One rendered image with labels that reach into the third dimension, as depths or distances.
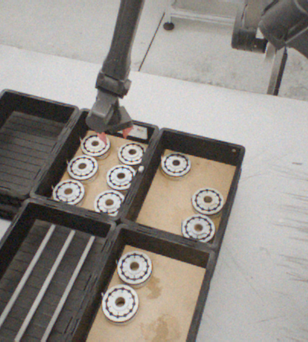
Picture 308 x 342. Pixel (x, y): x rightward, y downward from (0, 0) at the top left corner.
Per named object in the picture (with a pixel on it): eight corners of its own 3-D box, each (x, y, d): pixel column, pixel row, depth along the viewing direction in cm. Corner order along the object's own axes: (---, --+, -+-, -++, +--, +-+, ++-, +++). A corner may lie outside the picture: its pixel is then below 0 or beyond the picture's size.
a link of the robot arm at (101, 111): (133, 77, 124) (101, 64, 124) (119, 109, 118) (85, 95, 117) (124, 106, 134) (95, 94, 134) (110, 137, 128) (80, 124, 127)
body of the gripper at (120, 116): (133, 124, 138) (131, 106, 132) (100, 136, 136) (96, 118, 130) (123, 109, 142) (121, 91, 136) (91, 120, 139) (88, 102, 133)
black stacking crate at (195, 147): (162, 148, 174) (161, 127, 165) (242, 168, 168) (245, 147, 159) (122, 240, 152) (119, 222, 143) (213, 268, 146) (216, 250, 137)
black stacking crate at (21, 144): (13, 111, 187) (4, 88, 178) (85, 129, 181) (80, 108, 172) (-47, 193, 165) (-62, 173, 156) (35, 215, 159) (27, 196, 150)
